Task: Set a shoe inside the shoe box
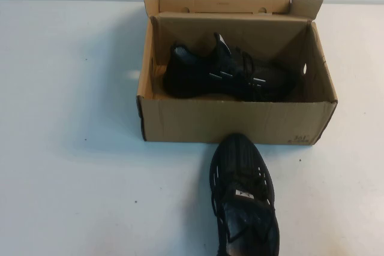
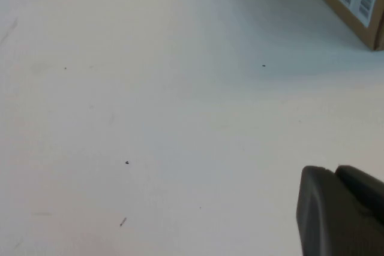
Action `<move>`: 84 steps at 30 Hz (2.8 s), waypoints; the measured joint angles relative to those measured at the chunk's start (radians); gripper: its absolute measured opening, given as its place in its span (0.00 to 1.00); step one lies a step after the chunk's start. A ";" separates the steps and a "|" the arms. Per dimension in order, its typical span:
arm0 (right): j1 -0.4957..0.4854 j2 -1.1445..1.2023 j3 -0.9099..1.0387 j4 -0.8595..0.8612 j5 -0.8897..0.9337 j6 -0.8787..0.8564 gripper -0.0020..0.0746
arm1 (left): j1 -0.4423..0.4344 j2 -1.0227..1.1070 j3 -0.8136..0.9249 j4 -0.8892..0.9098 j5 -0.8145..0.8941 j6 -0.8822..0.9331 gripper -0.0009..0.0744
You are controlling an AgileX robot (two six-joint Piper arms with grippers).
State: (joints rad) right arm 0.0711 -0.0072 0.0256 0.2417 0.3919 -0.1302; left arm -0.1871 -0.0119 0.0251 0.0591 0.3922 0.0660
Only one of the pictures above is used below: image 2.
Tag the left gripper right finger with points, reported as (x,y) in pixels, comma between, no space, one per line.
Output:
(366,190)

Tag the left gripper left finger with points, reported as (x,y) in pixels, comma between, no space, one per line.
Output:
(324,223)

